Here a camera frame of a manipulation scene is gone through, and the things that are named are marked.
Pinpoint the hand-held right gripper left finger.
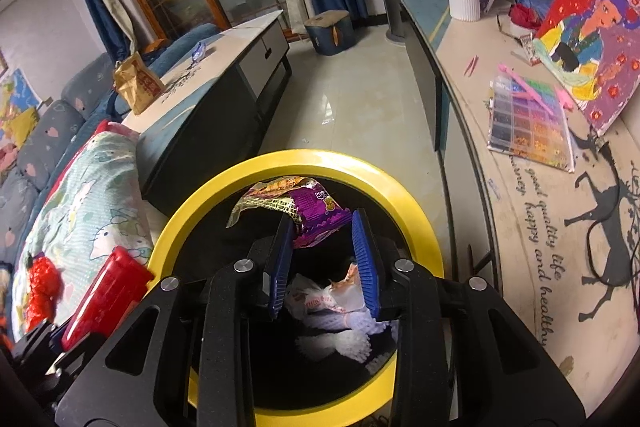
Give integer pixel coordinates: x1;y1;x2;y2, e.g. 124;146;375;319
52;214;296;427

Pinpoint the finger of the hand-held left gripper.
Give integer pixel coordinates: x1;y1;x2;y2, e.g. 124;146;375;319
30;347;96;408
12;323;60;365

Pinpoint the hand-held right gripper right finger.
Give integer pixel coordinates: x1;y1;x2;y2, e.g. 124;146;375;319
350;209;586;427

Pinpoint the white plastic bag orange print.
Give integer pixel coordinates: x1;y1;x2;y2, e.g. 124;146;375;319
285;264;381;323

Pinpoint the purple snack wrapper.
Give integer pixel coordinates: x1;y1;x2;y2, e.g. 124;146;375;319
287;179;353;250

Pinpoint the white foam net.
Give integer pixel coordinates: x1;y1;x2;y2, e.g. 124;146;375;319
295;307;396;365

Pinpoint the red glossy packet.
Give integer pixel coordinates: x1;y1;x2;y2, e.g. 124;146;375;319
61;247;154;350

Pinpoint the yellow round trash bin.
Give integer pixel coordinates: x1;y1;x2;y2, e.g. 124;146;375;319
146;149;446;427

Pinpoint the cartoon cat printed blanket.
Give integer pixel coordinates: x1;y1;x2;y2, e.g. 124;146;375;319
10;132;156;343

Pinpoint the long television cabinet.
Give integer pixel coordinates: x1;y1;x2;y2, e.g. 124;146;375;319
400;0;640;413

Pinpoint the blue grey fabric sofa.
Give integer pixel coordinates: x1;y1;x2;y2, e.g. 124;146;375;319
0;23;221;268

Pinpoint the grey coffee table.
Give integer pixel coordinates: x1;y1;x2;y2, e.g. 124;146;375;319
121;9;293;215

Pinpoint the yellow pillow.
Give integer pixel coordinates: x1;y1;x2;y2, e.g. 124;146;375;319
2;107;40;150

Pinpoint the clear bead organiser box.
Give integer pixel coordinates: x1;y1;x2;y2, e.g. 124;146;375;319
487;74;575;172

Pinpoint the gold paper bag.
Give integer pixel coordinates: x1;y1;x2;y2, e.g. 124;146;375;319
112;52;165;115

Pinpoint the small blue stool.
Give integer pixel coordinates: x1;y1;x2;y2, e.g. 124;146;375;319
304;10;357;56

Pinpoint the country map poster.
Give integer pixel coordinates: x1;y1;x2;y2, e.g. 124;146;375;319
0;68;41;142

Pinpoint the small printed card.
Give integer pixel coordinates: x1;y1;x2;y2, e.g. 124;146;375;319
520;34;543;66

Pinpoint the colourful figure painting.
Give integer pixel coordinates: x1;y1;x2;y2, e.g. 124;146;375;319
532;0;640;136

